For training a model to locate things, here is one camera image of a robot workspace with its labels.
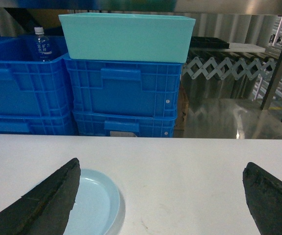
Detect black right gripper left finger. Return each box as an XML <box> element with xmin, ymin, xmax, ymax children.
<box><xmin>0</xmin><ymin>158</ymin><xmax>81</xmax><ymax>235</ymax></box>

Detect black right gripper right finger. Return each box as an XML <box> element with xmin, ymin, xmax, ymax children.
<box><xmin>243</xmin><ymin>162</ymin><xmax>282</xmax><ymax>235</ymax></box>

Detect light blue round tray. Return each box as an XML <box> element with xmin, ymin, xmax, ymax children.
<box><xmin>64</xmin><ymin>169</ymin><xmax>126</xmax><ymax>235</ymax></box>

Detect black compartment tray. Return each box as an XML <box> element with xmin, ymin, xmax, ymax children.
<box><xmin>190</xmin><ymin>36</ymin><xmax>230</xmax><ymax>49</ymax></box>

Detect lower blue crate right stack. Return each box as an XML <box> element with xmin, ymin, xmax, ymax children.
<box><xmin>73</xmin><ymin>111</ymin><xmax>177</xmax><ymax>138</ymax></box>

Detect blue crate stack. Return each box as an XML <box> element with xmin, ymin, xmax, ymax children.
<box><xmin>73</xmin><ymin>111</ymin><xmax>177</xmax><ymax>138</ymax></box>
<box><xmin>0</xmin><ymin>112</ymin><xmax>78</xmax><ymax>136</ymax></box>

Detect lower blue crate middle stack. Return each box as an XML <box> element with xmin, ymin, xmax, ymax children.
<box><xmin>0</xmin><ymin>112</ymin><xmax>78</xmax><ymax>136</ymax></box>

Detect blue crate holding bottle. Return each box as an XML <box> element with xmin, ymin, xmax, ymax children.
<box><xmin>0</xmin><ymin>36</ymin><xmax>73</xmax><ymax>117</ymax></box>

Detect blue crate under teal tub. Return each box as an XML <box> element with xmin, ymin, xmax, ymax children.
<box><xmin>63</xmin><ymin>54</ymin><xmax>182</xmax><ymax>118</ymax></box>

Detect clear water bottle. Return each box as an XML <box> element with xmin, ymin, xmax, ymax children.
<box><xmin>34</xmin><ymin>27</ymin><xmax>53</xmax><ymax>62</ymax></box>

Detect expandable roller conveyor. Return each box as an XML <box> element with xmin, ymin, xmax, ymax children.
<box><xmin>182</xmin><ymin>49</ymin><xmax>278</xmax><ymax>81</ymax></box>

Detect white board on conveyor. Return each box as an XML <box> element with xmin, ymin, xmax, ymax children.
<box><xmin>224</xmin><ymin>43</ymin><xmax>266</xmax><ymax>53</ymax></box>

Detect teal plastic tub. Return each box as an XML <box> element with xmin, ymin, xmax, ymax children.
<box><xmin>58</xmin><ymin>13</ymin><xmax>196</xmax><ymax>64</ymax></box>

